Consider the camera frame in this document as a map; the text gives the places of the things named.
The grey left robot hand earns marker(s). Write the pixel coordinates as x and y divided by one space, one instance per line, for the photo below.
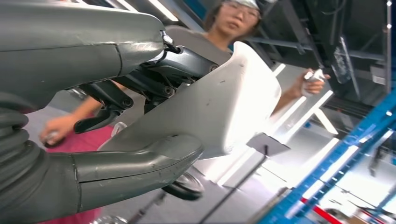
62 55

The blue metal shelf rack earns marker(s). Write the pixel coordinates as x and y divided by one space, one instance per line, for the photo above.
340 154

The pink cloth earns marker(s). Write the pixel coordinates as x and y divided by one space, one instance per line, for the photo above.
83 145

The grey plate on black pole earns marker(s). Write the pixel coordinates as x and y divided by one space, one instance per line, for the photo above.
267 144

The ceiling light strip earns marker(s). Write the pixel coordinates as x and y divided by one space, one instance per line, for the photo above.
163 10
127 4

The red barrier tape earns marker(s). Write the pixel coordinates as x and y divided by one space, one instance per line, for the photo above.
321 213

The person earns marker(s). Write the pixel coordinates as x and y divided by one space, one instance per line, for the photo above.
198 43

